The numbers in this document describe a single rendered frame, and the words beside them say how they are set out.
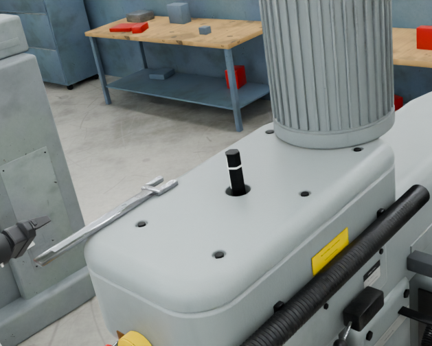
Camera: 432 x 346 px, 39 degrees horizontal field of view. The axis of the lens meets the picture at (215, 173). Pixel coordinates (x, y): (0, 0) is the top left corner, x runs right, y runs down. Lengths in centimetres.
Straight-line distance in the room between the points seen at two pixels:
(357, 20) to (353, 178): 22
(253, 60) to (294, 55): 567
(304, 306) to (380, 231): 19
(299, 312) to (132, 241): 23
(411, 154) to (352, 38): 38
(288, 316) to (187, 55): 660
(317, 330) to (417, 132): 55
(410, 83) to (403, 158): 445
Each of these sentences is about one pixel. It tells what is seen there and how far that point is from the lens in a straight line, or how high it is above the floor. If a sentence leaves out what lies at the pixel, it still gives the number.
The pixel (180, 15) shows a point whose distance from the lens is 669.
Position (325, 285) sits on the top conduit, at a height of 180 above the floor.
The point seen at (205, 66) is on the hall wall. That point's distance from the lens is 713.
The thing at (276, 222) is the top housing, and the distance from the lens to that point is 79.
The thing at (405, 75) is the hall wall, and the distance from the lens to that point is 565.
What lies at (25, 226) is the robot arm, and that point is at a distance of 162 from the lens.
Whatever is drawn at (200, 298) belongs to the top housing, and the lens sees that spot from 71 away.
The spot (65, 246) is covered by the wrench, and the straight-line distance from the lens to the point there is 83.
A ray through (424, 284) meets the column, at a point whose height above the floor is 151.
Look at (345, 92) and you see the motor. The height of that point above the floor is 198.
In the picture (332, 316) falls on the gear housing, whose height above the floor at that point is 168.
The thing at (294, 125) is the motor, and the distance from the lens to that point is 98.
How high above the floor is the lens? 231
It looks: 26 degrees down
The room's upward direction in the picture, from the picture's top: 10 degrees counter-clockwise
